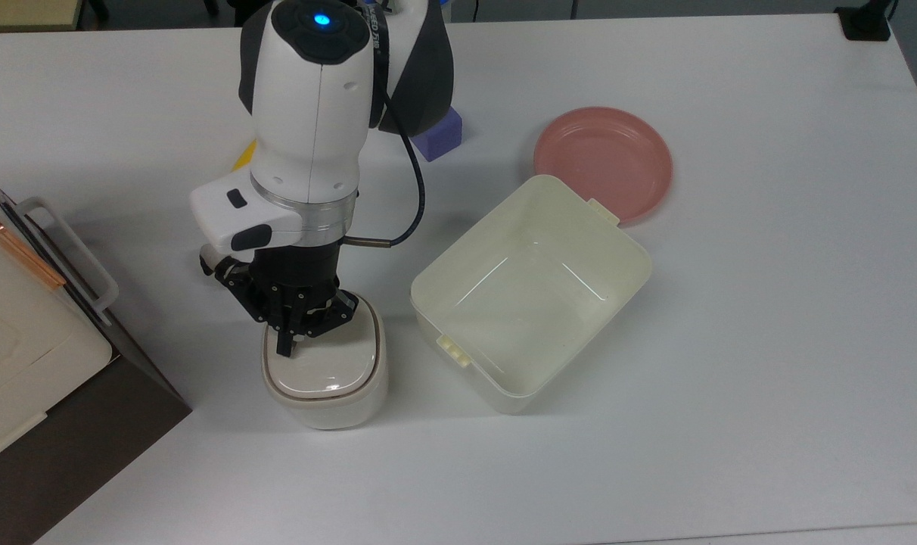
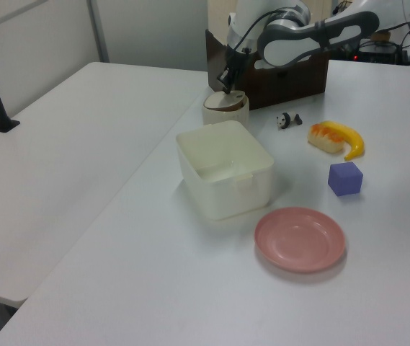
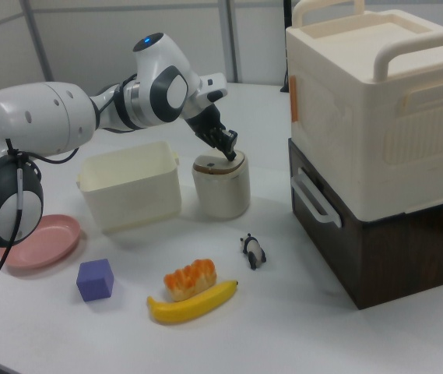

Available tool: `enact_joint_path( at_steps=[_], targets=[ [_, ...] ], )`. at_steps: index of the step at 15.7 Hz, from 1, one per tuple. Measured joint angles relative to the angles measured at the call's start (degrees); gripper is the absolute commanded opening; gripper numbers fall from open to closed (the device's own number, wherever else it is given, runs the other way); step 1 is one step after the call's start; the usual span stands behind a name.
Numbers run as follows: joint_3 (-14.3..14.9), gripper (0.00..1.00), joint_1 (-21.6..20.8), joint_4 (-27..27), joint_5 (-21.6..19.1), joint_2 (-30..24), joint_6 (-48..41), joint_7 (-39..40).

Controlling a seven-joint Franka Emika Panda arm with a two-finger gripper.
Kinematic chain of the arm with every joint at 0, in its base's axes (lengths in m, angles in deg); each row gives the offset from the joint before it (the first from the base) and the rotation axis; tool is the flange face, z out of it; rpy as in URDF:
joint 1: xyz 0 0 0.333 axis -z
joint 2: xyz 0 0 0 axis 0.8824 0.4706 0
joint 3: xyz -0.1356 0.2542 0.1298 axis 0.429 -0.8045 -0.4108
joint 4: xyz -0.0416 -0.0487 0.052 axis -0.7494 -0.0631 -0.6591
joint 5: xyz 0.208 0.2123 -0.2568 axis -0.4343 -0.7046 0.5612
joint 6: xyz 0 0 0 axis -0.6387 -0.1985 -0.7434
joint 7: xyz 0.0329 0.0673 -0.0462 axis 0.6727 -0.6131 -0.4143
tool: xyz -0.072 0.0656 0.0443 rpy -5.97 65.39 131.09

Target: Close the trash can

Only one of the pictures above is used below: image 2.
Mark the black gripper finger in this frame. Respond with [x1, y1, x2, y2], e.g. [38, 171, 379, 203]
[215, 70, 233, 96]
[230, 68, 244, 93]

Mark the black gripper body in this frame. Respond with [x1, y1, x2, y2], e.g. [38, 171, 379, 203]
[224, 45, 254, 76]

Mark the cream lidded trash can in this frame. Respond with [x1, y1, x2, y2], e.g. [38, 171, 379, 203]
[201, 89, 251, 127]

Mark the dark brown drawer box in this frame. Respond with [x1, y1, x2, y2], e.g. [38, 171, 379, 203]
[205, 29, 331, 111]

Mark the small panda figurine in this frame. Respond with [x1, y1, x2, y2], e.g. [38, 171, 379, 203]
[275, 112, 303, 130]

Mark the toy bread with orange glaze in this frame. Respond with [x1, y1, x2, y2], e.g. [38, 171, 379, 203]
[307, 123, 345, 155]

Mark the cream open storage box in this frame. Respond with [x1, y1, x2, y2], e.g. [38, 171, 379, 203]
[174, 120, 275, 221]

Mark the yellow toy banana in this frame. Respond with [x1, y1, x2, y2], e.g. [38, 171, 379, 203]
[320, 120, 366, 161]

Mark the black electronics box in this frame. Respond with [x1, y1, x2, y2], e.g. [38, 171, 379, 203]
[354, 38, 401, 63]

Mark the purple cube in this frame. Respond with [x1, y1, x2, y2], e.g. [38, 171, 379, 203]
[328, 161, 365, 197]

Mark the pink plastic plate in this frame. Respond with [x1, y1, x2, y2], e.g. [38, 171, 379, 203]
[254, 206, 347, 274]

